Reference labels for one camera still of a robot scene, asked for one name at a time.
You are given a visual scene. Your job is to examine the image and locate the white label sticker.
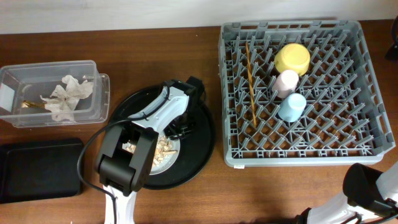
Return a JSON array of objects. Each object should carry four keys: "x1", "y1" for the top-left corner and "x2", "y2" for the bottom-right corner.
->
[{"x1": 233, "y1": 165, "x2": 245, "y2": 169}]

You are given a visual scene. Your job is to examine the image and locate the brown gold snack wrapper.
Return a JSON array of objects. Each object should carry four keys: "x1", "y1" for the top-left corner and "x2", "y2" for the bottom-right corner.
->
[{"x1": 21, "y1": 100, "x2": 45, "y2": 108}]

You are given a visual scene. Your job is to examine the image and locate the grey plastic dishwasher rack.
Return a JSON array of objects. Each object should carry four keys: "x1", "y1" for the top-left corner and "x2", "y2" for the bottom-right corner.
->
[{"x1": 218, "y1": 21, "x2": 396, "y2": 167}]

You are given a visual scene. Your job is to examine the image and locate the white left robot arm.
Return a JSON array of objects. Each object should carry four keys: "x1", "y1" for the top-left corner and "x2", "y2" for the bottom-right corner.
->
[{"x1": 76, "y1": 77, "x2": 205, "y2": 223}]

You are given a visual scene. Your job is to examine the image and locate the yellow bowl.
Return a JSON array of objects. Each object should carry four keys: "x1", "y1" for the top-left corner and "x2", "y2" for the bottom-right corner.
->
[{"x1": 274, "y1": 44, "x2": 311, "y2": 77}]

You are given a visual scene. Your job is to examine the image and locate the light blue cup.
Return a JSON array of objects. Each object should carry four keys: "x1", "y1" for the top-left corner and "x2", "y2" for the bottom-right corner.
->
[{"x1": 277, "y1": 93, "x2": 307, "y2": 123}]

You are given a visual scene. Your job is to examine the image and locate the white napkin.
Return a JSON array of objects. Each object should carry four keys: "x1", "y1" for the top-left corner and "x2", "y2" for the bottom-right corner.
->
[{"x1": 40, "y1": 75, "x2": 94, "y2": 122}]

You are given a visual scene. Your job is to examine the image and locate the grey plate with food scraps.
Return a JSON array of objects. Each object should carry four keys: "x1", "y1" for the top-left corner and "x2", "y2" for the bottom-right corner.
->
[{"x1": 121, "y1": 133, "x2": 180, "y2": 175}]

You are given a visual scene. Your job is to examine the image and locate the black rectangular bin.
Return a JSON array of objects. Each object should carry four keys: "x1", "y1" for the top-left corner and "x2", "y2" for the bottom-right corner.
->
[{"x1": 1, "y1": 138, "x2": 83, "y2": 203}]

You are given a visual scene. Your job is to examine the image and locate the clear plastic waste bin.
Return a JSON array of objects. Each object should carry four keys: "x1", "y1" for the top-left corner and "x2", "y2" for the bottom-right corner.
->
[{"x1": 1, "y1": 60, "x2": 110, "y2": 128}]

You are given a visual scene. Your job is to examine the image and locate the food scraps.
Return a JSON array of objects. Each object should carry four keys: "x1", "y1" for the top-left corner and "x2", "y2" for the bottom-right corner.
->
[{"x1": 122, "y1": 136, "x2": 177, "y2": 167}]

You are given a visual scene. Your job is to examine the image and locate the round black serving tray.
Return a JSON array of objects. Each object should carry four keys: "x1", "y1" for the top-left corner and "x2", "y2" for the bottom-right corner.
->
[{"x1": 109, "y1": 85, "x2": 216, "y2": 190}]

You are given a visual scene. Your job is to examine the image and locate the pink cup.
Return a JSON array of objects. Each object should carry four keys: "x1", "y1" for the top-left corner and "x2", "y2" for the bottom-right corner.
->
[{"x1": 272, "y1": 70, "x2": 299, "y2": 99}]

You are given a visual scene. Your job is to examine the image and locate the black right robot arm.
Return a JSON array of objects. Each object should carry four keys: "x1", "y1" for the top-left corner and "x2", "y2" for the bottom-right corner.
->
[{"x1": 294, "y1": 21, "x2": 397, "y2": 223}]

